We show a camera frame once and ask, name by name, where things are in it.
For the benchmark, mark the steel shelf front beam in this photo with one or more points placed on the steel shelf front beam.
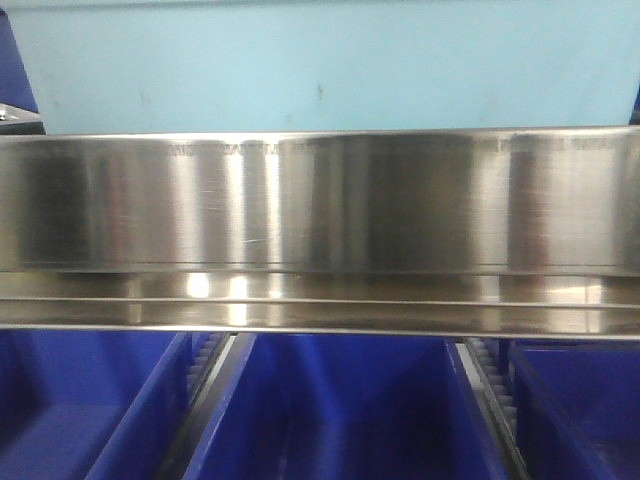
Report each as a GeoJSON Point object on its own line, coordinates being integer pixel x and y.
{"type": "Point", "coordinates": [490, 232]}

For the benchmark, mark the blue bin centre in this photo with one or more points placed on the blue bin centre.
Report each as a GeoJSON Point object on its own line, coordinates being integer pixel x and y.
{"type": "Point", "coordinates": [345, 407]}

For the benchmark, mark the blue bin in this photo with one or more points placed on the blue bin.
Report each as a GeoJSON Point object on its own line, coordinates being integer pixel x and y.
{"type": "Point", "coordinates": [577, 410]}
{"type": "Point", "coordinates": [90, 404]}
{"type": "Point", "coordinates": [345, 407]}

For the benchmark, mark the teal plastic bin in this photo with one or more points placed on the teal plastic bin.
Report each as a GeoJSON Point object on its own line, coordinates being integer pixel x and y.
{"type": "Point", "coordinates": [199, 66]}

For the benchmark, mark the blue bin left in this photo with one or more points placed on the blue bin left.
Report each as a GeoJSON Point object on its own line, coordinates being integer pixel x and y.
{"type": "Point", "coordinates": [90, 404]}

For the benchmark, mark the blue bin right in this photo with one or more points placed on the blue bin right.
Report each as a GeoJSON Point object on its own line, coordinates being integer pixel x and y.
{"type": "Point", "coordinates": [577, 410]}

